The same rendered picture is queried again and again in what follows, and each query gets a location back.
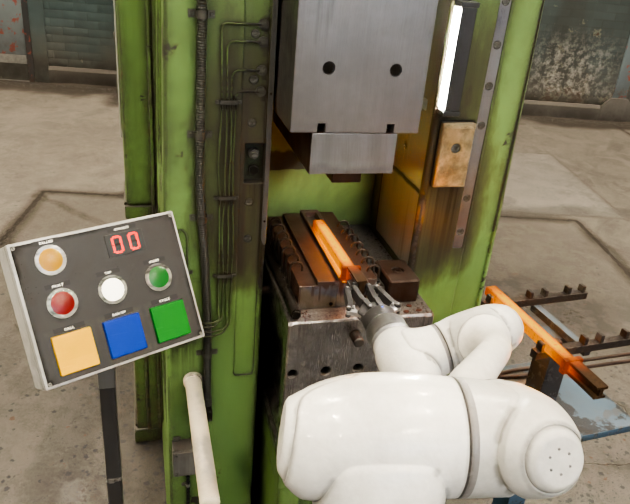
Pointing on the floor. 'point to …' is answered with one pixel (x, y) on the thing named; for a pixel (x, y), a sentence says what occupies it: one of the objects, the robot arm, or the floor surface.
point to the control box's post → (111, 434)
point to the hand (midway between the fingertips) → (355, 281)
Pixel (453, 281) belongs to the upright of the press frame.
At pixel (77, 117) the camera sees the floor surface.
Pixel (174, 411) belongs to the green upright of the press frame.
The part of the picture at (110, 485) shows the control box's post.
